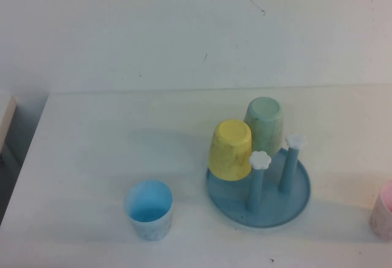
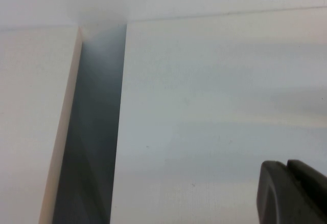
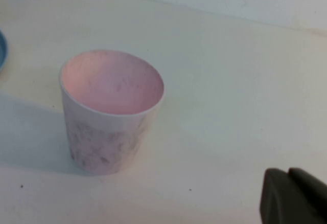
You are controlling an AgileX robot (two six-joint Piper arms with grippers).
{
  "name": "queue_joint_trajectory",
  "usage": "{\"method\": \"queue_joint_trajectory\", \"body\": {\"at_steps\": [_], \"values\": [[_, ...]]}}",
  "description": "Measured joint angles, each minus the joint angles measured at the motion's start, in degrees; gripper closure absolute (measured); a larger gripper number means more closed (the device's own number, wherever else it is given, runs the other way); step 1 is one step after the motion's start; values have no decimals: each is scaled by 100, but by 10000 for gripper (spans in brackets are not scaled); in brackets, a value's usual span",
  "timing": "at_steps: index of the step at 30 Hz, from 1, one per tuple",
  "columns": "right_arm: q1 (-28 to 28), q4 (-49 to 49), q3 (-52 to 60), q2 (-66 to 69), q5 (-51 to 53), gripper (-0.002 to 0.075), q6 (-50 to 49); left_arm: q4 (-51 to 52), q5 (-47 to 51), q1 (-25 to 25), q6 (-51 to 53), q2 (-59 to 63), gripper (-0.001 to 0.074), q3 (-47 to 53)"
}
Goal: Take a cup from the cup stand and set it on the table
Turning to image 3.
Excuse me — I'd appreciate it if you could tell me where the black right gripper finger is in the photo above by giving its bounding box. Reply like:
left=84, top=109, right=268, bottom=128
left=259, top=167, right=327, bottom=224

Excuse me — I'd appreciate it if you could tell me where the pink speckled cup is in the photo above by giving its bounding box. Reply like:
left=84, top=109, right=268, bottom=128
left=59, top=49, right=165, bottom=176

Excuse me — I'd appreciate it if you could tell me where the blue cup stand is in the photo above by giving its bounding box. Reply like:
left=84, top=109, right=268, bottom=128
left=0, top=29, right=9, bottom=73

